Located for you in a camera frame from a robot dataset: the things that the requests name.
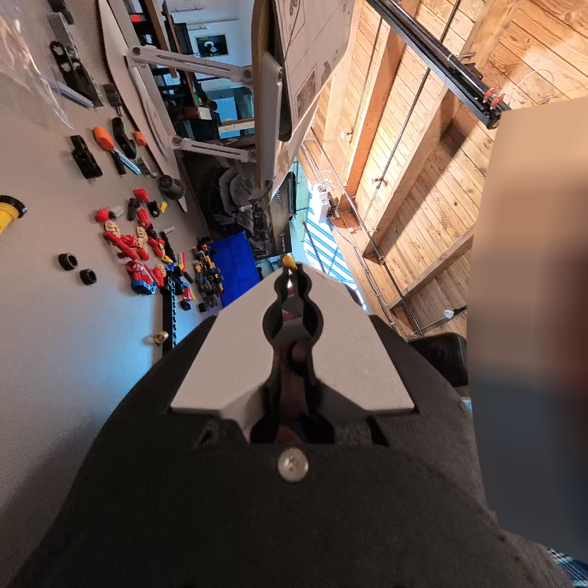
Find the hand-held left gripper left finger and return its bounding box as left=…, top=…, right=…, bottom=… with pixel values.
left=170, top=264, right=297, bottom=443

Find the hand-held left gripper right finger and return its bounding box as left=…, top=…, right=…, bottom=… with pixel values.
left=290, top=263, right=415, bottom=444

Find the long black lego beam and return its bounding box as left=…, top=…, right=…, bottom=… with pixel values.
left=162, top=275, right=179, bottom=352

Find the pile of blue yellow lego parts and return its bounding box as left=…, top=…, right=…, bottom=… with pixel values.
left=177, top=236, right=226, bottom=314

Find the pile of red lego pieces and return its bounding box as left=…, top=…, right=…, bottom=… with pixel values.
left=94, top=187, right=170, bottom=297

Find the black lego bevel gear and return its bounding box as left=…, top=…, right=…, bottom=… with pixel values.
left=157, top=175, right=186, bottom=201

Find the black curved lego piece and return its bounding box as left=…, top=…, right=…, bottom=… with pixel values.
left=111, top=117, right=138, bottom=160

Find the orange tipped lego shaft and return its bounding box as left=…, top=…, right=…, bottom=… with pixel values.
left=92, top=126, right=142, bottom=175

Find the yellow lego wheel hub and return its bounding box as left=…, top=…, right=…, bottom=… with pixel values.
left=0, top=195, right=28, bottom=233

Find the grey lego beam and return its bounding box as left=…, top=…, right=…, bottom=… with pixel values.
left=48, top=13, right=77, bottom=47

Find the dark leather seat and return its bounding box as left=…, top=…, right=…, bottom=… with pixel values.
left=409, top=333, right=469, bottom=389

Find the blue bin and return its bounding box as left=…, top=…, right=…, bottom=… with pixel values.
left=209, top=231, right=262, bottom=307

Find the skylight window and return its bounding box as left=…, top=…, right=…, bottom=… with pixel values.
left=301, top=198, right=368, bottom=309

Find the black cardboard box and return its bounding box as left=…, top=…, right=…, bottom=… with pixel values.
left=269, top=172, right=298, bottom=256

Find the white curved board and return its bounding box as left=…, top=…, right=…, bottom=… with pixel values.
left=97, top=0, right=188, bottom=213

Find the grey monitor back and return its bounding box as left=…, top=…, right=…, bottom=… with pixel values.
left=252, top=0, right=295, bottom=194

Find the blue plaid shirt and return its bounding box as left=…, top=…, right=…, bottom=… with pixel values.
left=548, top=548, right=588, bottom=588

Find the clear plastic bag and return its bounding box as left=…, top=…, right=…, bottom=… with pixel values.
left=0, top=0, right=74, bottom=130

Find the white wall device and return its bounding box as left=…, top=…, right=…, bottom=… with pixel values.
left=309, top=183, right=341, bottom=224

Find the dark wall picture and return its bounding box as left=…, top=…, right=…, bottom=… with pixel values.
left=196, top=34, right=229, bottom=58

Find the black ceiling rail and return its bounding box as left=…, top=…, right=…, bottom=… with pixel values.
left=367, top=0, right=511, bottom=130

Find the black perforated lego frame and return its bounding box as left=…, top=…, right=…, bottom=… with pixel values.
left=50, top=41, right=104, bottom=108

